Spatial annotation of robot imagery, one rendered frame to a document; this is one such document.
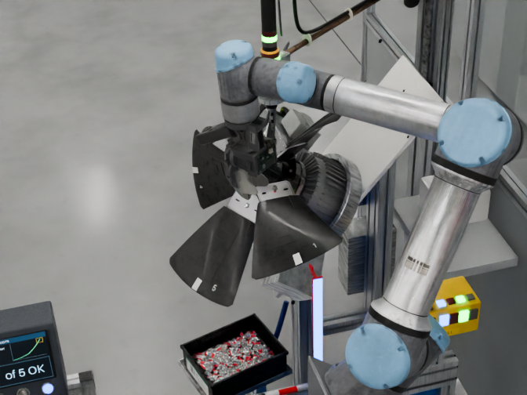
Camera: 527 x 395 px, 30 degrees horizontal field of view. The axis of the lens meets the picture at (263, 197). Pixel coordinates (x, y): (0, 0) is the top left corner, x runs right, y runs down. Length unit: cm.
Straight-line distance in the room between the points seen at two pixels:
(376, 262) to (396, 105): 100
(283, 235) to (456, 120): 75
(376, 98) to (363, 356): 50
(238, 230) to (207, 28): 356
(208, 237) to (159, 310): 139
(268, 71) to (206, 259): 81
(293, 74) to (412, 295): 46
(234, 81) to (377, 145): 77
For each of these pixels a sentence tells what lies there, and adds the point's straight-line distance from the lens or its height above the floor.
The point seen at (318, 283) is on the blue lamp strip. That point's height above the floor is 118.
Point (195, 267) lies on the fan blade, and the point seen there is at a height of 97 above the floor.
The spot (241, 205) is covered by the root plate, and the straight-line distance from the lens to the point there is 249.
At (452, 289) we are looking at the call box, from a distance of 231.
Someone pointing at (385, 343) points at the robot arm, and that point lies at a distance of 170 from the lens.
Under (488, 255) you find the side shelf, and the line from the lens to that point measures 276.
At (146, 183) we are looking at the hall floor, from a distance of 458.
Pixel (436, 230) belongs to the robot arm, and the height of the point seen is 156.
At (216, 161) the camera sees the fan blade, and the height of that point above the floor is 112.
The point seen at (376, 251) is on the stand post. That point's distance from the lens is 276.
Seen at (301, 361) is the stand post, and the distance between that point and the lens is 295.
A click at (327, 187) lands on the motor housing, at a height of 115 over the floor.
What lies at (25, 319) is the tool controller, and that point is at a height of 125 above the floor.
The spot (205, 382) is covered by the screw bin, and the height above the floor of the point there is 86.
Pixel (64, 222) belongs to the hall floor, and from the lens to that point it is 441.
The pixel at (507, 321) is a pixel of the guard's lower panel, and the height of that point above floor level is 55.
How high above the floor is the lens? 258
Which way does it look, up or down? 36 degrees down
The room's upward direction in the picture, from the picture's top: 3 degrees counter-clockwise
